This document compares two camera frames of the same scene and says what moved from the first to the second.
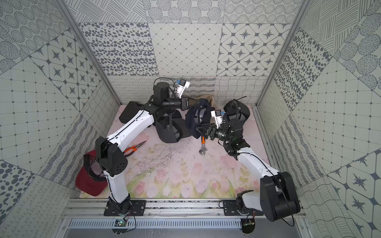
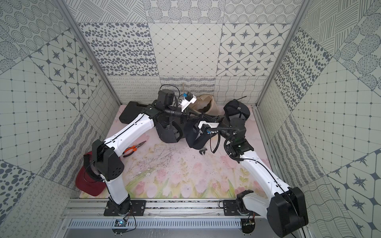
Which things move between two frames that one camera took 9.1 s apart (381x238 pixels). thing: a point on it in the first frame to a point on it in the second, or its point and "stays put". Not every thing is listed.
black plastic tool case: x=132 y=109 stays put
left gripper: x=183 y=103 to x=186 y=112
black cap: x=186 y=133 to x=168 y=131
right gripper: x=212 y=132 to x=215 y=119
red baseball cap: x=92 y=179 stays put
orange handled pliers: x=133 y=148 stays put
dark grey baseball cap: x=235 y=109 stays put
